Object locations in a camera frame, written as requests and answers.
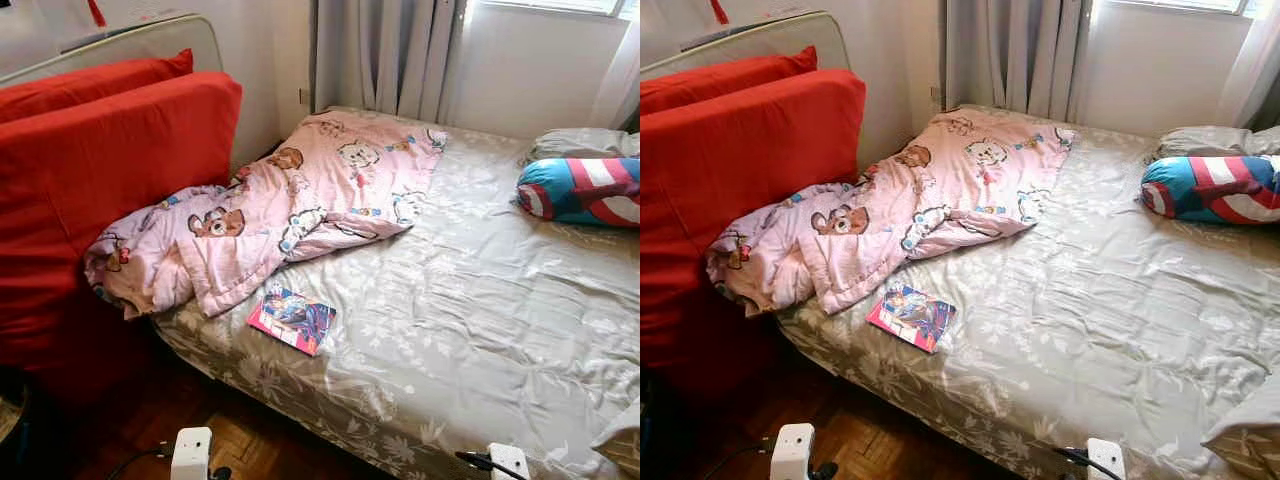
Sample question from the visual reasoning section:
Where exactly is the pink cartoon bear blanket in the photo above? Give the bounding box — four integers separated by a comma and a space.
706, 108, 1079, 317
83, 109, 449, 321

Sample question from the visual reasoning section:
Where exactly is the pink blue comic book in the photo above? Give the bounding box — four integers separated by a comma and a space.
246, 284, 338, 358
866, 283, 958, 354

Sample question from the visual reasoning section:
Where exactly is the large red cushion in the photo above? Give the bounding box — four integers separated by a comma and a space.
640, 69, 868, 401
0, 72, 244, 401

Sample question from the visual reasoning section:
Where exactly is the bed with grey floral sheet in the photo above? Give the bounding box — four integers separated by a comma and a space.
150, 105, 641, 480
775, 103, 1280, 480

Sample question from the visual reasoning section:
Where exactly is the blue red striped bolster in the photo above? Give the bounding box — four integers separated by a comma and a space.
1140, 155, 1280, 225
515, 156, 641, 229

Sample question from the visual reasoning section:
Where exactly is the thin red cushion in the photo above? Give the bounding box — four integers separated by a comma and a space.
0, 49, 195, 126
640, 46, 819, 116

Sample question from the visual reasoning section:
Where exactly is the plain grey pillow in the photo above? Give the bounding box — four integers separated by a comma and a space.
1150, 125, 1280, 161
525, 127, 641, 166

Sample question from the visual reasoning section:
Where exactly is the grey quilted upright mattress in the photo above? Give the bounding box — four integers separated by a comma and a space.
640, 12, 851, 81
0, 12, 224, 91

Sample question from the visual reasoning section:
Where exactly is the grey pleated curtain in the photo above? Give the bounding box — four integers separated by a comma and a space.
590, 0, 641, 131
1215, 0, 1280, 129
313, 0, 468, 123
945, 0, 1096, 123

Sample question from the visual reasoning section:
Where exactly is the bright window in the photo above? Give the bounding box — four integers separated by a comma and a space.
470, 0, 641, 19
1100, 0, 1261, 16

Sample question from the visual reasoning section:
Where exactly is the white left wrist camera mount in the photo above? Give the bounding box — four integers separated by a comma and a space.
170, 427, 215, 480
770, 423, 816, 480

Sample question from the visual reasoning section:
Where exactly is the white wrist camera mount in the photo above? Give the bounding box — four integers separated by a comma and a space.
488, 443, 532, 480
770, 423, 816, 480
170, 427, 215, 480
1086, 438, 1127, 480

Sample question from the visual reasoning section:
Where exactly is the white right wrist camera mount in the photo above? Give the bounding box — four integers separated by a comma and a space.
488, 443, 532, 480
1086, 438, 1127, 480

